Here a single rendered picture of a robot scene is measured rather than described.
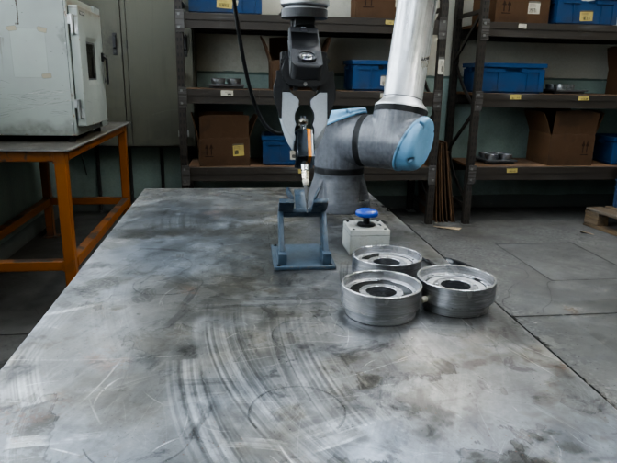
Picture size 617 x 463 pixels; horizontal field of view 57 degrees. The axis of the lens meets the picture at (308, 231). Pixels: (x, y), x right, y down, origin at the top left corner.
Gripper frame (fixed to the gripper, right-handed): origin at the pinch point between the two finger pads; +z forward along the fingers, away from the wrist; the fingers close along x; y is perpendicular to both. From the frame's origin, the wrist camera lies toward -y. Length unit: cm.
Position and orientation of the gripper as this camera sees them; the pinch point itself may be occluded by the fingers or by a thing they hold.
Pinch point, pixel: (303, 142)
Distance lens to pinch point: 92.0
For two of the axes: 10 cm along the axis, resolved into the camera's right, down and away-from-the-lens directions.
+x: -9.9, 0.1, -1.0
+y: -1.0, -2.6, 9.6
